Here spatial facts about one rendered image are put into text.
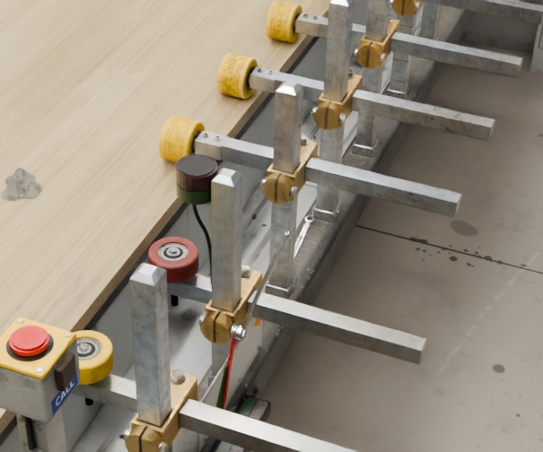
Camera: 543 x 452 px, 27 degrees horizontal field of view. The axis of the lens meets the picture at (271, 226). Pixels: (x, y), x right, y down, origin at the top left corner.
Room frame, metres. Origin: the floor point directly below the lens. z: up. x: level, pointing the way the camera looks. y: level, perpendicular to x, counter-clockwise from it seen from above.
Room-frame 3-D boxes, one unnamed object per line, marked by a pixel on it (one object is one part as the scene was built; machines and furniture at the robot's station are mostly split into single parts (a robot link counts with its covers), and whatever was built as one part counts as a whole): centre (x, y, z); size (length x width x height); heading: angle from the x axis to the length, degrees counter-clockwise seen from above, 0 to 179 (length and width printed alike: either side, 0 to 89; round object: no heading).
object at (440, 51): (2.04, -0.24, 0.95); 0.50 x 0.04 x 0.04; 70
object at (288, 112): (1.55, -0.02, 0.89); 0.04 x 0.04 x 0.48; 70
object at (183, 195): (1.33, 0.11, 1.08); 0.06 x 0.06 x 0.02
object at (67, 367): (0.82, 0.20, 1.20); 0.03 x 0.01 x 0.03; 160
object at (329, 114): (1.80, -0.12, 0.95); 0.14 x 0.06 x 0.05; 160
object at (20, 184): (1.56, 0.42, 0.91); 0.09 x 0.07 x 0.02; 5
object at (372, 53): (2.04, -0.20, 0.95); 0.14 x 0.06 x 0.05; 160
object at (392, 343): (1.32, -0.03, 0.84); 0.43 x 0.03 x 0.04; 70
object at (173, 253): (1.39, 0.15, 0.85); 0.08 x 0.08 x 0.11
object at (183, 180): (1.33, 0.11, 1.10); 0.06 x 0.06 x 0.02
